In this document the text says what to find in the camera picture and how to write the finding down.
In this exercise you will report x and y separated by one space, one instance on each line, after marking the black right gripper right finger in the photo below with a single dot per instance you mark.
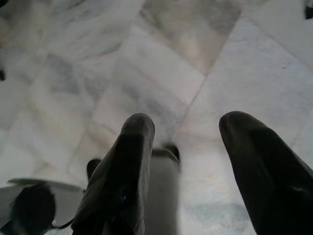
269 183

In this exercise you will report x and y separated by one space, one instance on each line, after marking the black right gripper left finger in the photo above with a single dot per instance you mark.
122 183

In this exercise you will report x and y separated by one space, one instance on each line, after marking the grey robot foot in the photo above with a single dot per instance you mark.
161 195

